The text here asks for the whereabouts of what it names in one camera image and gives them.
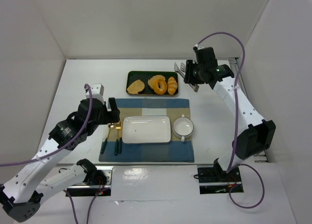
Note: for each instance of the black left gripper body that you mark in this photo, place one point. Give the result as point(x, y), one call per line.
point(113, 110)

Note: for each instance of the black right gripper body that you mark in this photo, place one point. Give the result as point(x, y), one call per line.
point(189, 71)

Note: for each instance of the silver metal tongs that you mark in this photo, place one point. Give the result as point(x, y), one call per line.
point(181, 71)

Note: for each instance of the orange ring donut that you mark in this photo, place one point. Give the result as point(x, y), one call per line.
point(160, 86)

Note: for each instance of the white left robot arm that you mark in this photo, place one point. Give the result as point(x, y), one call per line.
point(22, 196)

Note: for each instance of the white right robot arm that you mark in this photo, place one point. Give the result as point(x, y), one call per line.
point(253, 134)

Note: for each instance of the striped croissant bread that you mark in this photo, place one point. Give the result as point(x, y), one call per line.
point(172, 86)

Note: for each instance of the tan bread slice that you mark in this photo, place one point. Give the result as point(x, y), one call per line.
point(136, 87)

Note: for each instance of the brown bread slice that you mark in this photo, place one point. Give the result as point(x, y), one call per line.
point(152, 79)

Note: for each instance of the dark green serving tray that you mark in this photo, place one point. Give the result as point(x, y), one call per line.
point(144, 76)

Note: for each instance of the blue beige checkered placemat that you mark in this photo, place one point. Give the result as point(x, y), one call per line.
point(173, 151)

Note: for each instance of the white rectangular plate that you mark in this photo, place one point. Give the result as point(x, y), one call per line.
point(146, 129)

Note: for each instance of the gold knife green handle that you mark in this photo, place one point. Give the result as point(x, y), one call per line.
point(111, 126)

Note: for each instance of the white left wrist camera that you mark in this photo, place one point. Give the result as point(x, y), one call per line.
point(97, 90)

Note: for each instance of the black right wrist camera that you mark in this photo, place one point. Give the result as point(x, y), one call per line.
point(205, 56)

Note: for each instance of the gold fork green handle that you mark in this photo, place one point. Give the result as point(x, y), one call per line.
point(117, 143)

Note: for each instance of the white two-handled soup bowl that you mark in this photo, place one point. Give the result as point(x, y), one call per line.
point(183, 128)

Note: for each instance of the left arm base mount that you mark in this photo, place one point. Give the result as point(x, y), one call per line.
point(100, 183)

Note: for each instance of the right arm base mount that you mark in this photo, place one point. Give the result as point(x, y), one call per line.
point(211, 183)

